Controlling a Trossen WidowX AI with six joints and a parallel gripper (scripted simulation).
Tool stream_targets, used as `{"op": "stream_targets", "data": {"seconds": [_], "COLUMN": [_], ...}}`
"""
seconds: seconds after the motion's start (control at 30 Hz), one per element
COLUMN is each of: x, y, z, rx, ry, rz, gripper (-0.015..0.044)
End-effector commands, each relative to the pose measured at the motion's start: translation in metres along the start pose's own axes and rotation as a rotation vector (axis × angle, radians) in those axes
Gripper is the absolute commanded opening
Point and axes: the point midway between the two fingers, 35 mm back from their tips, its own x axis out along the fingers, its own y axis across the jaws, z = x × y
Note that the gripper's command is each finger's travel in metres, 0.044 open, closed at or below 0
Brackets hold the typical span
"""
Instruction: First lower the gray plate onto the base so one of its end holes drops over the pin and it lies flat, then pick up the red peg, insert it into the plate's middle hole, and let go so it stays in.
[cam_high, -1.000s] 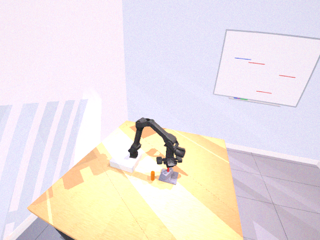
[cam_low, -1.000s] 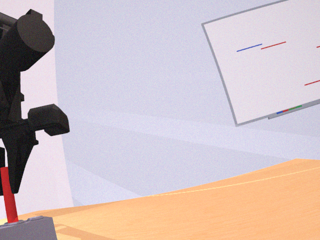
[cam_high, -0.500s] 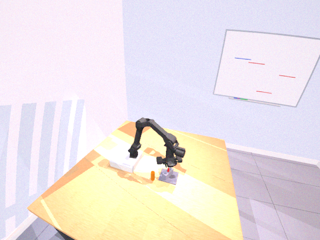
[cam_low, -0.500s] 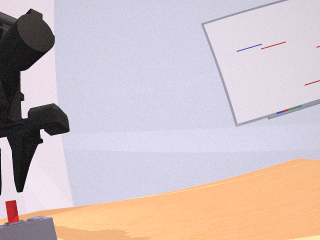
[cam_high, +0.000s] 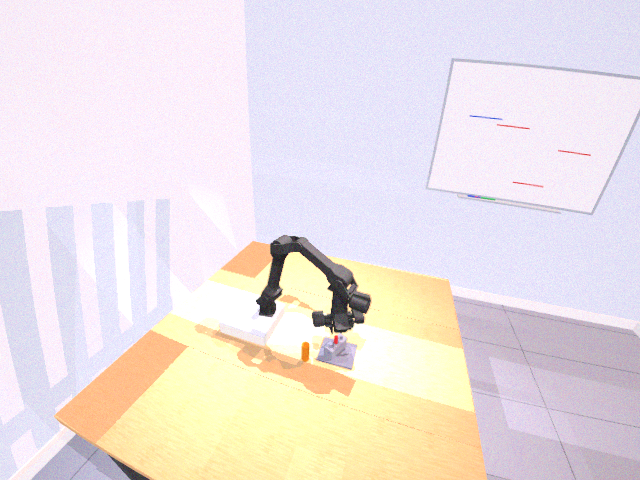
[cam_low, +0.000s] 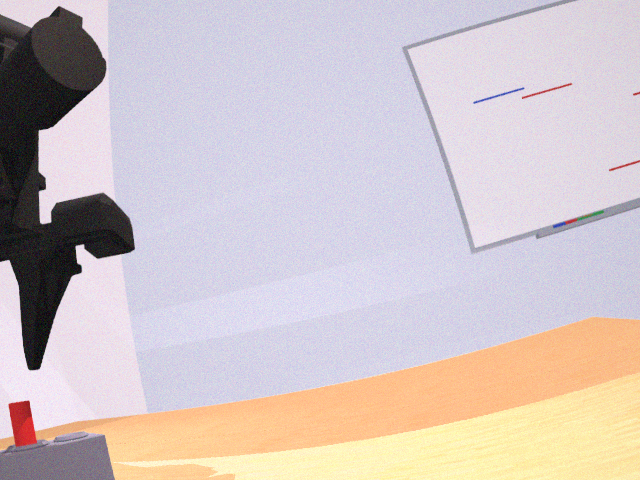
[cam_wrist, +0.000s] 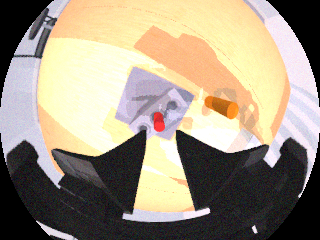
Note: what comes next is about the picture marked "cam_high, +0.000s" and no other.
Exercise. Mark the orange cylinder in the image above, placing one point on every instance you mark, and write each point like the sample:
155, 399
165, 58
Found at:
305, 351

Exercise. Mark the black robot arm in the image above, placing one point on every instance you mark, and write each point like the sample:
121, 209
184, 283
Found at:
337, 275

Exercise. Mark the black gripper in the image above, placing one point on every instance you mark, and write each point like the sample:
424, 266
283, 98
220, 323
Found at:
319, 319

